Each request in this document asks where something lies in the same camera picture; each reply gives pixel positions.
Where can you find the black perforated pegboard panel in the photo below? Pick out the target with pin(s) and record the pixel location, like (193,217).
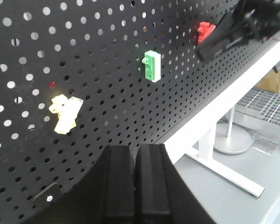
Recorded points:
(92,49)

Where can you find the red toggle switch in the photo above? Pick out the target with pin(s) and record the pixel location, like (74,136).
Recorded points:
(204,30)

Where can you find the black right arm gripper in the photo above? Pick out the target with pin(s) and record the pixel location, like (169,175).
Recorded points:
(249,20)

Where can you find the metal floor grating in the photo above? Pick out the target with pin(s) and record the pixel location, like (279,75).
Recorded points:
(261,104)

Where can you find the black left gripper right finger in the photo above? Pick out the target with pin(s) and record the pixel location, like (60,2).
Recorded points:
(162,197)

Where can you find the grey sign stand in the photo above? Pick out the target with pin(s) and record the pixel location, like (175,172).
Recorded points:
(230,138)

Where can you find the cardboard box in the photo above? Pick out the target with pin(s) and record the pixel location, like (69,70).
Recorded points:
(270,82)

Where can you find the white standing desk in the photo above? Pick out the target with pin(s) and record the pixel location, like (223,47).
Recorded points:
(196,137)

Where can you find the yellow toggle switch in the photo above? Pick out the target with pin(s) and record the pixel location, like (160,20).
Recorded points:
(67,110)

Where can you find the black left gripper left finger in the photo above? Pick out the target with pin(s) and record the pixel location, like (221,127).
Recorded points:
(109,187)

